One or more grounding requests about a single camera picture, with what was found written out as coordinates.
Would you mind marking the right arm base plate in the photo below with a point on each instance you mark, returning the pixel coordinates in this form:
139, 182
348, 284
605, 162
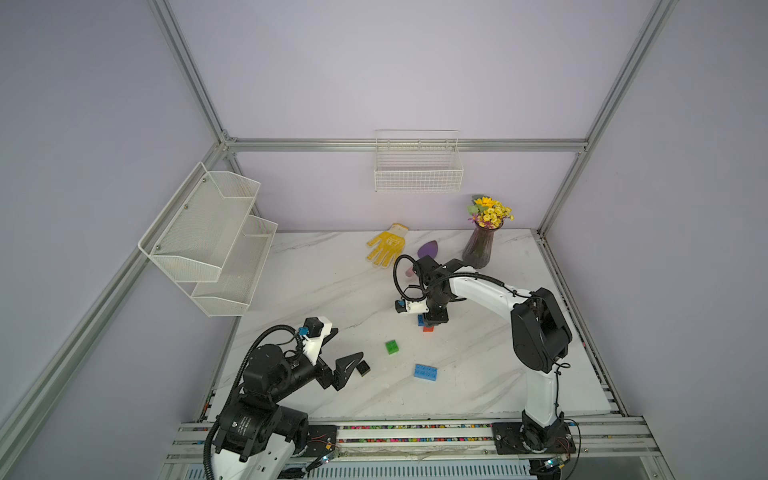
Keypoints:
519, 438

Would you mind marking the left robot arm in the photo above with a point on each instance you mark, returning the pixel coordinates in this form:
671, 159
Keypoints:
254, 436

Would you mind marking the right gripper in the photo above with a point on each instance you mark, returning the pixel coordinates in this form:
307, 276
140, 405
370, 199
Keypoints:
436, 318

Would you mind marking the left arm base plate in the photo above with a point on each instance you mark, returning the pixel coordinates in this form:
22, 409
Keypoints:
320, 440

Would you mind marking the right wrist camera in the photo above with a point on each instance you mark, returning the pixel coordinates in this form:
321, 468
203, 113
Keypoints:
403, 306

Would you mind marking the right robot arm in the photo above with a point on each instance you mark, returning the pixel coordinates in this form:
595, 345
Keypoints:
540, 333

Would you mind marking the white two-tier mesh shelf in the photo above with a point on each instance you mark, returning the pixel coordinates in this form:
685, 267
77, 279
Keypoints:
210, 242

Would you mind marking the purple pink trowel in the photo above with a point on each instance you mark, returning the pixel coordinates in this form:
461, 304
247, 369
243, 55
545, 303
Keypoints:
427, 250

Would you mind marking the yellow flower bouquet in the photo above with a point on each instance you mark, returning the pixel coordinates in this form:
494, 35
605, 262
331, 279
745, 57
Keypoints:
488, 213

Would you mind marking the light blue lego brick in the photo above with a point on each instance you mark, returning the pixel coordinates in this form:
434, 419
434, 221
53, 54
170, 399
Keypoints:
425, 372

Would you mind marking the white wire wall basket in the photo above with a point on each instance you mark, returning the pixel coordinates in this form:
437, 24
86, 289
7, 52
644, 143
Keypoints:
417, 161

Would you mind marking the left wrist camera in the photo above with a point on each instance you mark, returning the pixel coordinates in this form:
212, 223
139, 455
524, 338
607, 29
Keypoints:
313, 333

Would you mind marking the yellow work glove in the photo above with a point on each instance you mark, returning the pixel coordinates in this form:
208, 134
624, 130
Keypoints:
387, 246

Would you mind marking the dark glass vase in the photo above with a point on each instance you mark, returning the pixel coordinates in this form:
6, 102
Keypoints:
478, 250

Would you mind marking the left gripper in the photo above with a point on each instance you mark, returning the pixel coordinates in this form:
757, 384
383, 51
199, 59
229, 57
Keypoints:
337, 378

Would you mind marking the black lego brick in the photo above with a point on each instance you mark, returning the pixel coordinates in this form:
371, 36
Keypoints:
363, 368

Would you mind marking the green lego brick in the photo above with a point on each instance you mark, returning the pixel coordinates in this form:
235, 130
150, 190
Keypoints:
392, 347

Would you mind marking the aluminium front rail frame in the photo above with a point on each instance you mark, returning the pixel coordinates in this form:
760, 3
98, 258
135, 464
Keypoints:
607, 446

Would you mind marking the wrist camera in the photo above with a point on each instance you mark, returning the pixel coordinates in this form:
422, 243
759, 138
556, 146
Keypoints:
313, 333
403, 306

